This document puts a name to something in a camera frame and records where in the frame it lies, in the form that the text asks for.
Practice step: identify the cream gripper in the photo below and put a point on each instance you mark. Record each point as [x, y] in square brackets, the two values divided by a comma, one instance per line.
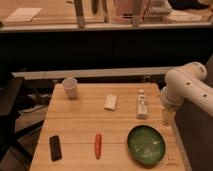
[167, 116]

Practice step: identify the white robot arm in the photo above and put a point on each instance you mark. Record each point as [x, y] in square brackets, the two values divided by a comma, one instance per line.
[186, 82]

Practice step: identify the green ceramic bowl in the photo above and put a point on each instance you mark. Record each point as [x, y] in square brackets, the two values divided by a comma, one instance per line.
[146, 145]

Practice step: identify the white bottle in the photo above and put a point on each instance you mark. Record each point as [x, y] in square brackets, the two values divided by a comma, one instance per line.
[142, 108]

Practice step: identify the white sponge block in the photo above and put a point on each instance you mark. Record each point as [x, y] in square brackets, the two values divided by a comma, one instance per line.
[110, 102]

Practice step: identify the black remote control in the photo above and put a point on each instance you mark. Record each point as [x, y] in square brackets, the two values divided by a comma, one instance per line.
[55, 148]

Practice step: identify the black chair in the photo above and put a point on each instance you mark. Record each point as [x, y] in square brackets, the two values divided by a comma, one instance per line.
[10, 88]

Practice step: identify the white paper sheet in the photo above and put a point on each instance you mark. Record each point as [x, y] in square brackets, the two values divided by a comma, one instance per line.
[23, 15]

